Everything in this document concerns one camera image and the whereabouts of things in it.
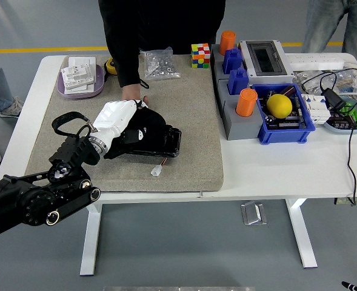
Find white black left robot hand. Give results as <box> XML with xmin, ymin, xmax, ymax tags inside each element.
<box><xmin>92</xmin><ymin>98</ymin><xmax>150</xmax><ymax>144</ymax></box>

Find person's right hand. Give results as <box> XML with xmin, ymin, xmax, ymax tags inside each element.
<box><xmin>120</xmin><ymin>83</ymin><xmax>150</xmax><ymax>107</ymax></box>

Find purple tray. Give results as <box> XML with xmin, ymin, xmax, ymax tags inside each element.
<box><xmin>56</xmin><ymin>63</ymin><xmax>106</xmax><ymax>99</ymax></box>

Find yellow tape measure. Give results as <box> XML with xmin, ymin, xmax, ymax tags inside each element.
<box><xmin>103</xmin><ymin>58</ymin><xmax>118</xmax><ymax>82</ymax></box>

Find clear bag of screws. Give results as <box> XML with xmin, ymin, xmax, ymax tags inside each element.
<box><xmin>139</xmin><ymin>46</ymin><xmax>181</xmax><ymax>81</ymax></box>

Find grey-brown mat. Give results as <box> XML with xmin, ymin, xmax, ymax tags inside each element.
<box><xmin>23</xmin><ymin>53</ymin><xmax>225</xmax><ymax>195</ymax></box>

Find white table leg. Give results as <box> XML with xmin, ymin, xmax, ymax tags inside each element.
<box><xmin>79</xmin><ymin>203</ymin><xmax>102</xmax><ymax>276</ymax></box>
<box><xmin>285</xmin><ymin>198</ymin><xmax>318</xmax><ymax>269</ymax></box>

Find multicolour puzzle cube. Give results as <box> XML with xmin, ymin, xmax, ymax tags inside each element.
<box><xmin>191</xmin><ymin>42</ymin><xmax>212</xmax><ymax>69</ymax></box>

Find blue plastic block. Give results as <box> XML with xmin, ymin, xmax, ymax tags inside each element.
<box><xmin>222</xmin><ymin>47</ymin><xmax>244</xmax><ymax>75</ymax></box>
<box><xmin>228</xmin><ymin>67</ymin><xmax>250</xmax><ymax>96</ymax></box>

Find orange cylinder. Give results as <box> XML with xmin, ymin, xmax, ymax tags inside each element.
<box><xmin>219</xmin><ymin>30</ymin><xmax>237</xmax><ymax>56</ymax></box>
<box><xmin>235</xmin><ymin>88</ymin><xmax>259</xmax><ymax>118</ymax></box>

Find grey block holder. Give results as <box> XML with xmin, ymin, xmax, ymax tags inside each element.
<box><xmin>210</xmin><ymin>44</ymin><xmax>265</xmax><ymax>141</ymax></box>

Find metal floor plate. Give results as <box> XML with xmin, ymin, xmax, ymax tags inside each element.
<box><xmin>241</xmin><ymin>201</ymin><xmax>268</xmax><ymax>226</ymax></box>

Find white electrical distribution box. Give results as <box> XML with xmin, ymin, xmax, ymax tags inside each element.
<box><xmin>238</xmin><ymin>39</ymin><xmax>295</xmax><ymax>85</ymax></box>

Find yellow ball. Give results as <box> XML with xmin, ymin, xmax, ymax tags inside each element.
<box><xmin>266</xmin><ymin>93</ymin><xmax>293</xmax><ymax>119</ymax></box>

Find brown cylindrical capacitor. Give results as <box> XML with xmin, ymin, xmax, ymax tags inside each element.
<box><xmin>279</xmin><ymin>84</ymin><xmax>297</xmax><ymax>98</ymax></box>

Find light blue tray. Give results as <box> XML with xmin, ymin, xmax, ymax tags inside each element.
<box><xmin>322</xmin><ymin>96</ymin><xmax>357</xmax><ymax>135</ymax></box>

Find blue plastic bin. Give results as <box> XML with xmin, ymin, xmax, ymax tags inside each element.
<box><xmin>251</xmin><ymin>83</ymin><xmax>316</xmax><ymax>145</ymax></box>

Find dark circuit board parts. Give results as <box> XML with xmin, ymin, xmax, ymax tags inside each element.
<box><xmin>262</xmin><ymin>90</ymin><xmax>307</xmax><ymax>130</ymax></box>

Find dark terminal blocks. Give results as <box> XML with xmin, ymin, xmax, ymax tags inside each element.
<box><xmin>328</xmin><ymin>110</ymin><xmax>357</xmax><ymax>132</ymax></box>

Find green connector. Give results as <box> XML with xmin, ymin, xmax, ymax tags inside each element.
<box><xmin>338</xmin><ymin>102</ymin><xmax>357</xmax><ymax>128</ymax></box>

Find white circuit breaker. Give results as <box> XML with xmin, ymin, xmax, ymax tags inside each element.
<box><xmin>301</xmin><ymin>93</ymin><xmax>332</xmax><ymax>125</ymax></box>

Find white power strip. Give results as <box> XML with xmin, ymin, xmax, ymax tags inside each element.
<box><xmin>284</xmin><ymin>53</ymin><xmax>345</xmax><ymax>70</ymax></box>

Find black power adapter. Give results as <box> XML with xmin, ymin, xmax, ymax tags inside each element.
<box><xmin>321</xmin><ymin>87</ymin><xmax>347</xmax><ymax>112</ymax></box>

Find clear bag of small parts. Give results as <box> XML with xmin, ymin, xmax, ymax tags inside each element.
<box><xmin>293</xmin><ymin>69</ymin><xmax>357</xmax><ymax>101</ymax></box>

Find white wall plate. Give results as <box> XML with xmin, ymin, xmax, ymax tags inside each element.
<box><xmin>68</xmin><ymin>56</ymin><xmax>97</xmax><ymax>73</ymax></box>
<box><xmin>64</xmin><ymin>82</ymin><xmax>96</xmax><ymax>95</ymax></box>

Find white wall switch module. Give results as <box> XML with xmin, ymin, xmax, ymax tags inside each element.
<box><xmin>60</xmin><ymin>64</ymin><xmax>96</xmax><ymax>90</ymax></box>

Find white connector with orange wires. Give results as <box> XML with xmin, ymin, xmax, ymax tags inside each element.
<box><xmin>150</xmin><ymin>157</ymin><xmax>168</xmax><ymax>178</ymax></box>

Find black adapter cable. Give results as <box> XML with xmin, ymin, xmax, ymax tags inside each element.
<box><xmin>301</xmin><ymin>68</ymin><xmax>357</xmax><ymax>206</ymax></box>

